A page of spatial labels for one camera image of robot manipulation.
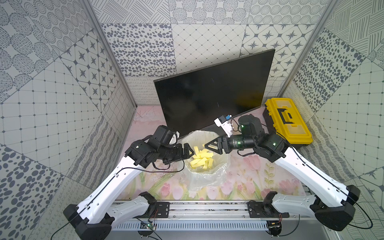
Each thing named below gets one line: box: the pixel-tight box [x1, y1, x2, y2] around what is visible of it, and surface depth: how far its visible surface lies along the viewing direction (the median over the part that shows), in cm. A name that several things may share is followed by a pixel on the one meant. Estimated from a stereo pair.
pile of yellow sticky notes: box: [190, 146, 214, 170], surface depth 74 cm
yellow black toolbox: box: [262, 97, 313, 149], surface depth 92 cm
